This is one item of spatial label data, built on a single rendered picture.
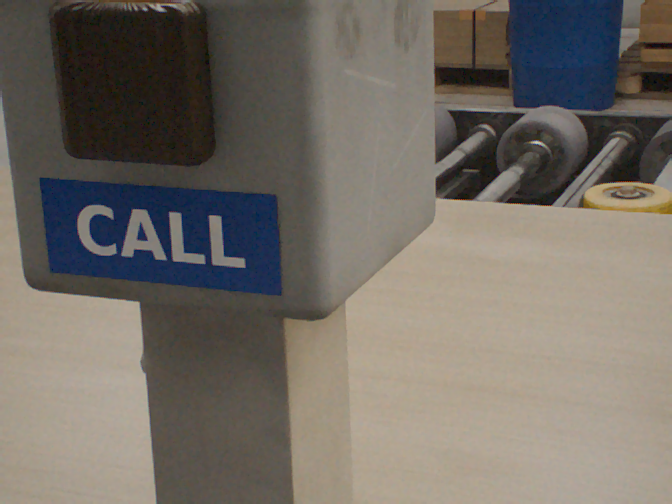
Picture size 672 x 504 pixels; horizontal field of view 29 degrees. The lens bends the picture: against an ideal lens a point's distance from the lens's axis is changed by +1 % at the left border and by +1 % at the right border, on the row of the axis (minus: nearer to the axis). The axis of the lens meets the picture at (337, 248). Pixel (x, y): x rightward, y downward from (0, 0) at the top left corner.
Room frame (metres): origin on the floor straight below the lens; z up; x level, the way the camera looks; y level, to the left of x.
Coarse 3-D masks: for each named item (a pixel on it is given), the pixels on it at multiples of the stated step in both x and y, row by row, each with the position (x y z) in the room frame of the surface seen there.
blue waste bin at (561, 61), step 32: (512, 0) 5.85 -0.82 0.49; (544, 0) 5.70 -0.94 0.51; (576, 0) 5.66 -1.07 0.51; (608, 0) 5.71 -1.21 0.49; (512, 32) 5.87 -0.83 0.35; (544, 32) 5.71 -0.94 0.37; (576, 32) 5.67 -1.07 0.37; (608, 32) 5.73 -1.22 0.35; (512, 64) 5.89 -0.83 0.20; (544, 64) 5.71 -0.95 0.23; (576, 64) 5.68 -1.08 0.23; (608, 64) 5.74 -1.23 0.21; (544, 96) 5.72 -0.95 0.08; (576, 96) 5.69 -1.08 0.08; (608, 96) 5.76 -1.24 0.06
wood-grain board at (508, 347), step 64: (0, 192) 1.29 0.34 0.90; (0, 256) 1.08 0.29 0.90; (448, 256) 1.03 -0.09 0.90; (512, 256) 1.02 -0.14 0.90; (576, 256) 1.01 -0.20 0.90; (640, 256) 1.01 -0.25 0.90; (0, 320) 0.92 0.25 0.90; (64, 320) 0.91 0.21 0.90; (128, 320) 0.90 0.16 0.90; (384, 320) 0.88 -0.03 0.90; (448, 320) 0.88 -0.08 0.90; (512, 320) 0.87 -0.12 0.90; (576, 320) 0.87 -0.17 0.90; (640, 320) 0.86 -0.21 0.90; (0, 384) 0.80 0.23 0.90; (64, 384) 0.79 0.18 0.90; (128, 384) 0.79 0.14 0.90; (384, 384) 0.77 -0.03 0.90; (448, 384) 0.76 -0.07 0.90; (512, 384) 0.76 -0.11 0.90; (576, 384) 0.76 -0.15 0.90; (640, 384) 0.75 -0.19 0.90; (0, 448) 0.70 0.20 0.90; (64, 448) 0.70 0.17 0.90; (128, 448) 0.69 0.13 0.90; (384, 448) 0.68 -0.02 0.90; (448, 448) 0.67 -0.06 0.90; (512, 448) 0.67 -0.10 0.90; (576, 448) 0.67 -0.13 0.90; (640, 448) 0.67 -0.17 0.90
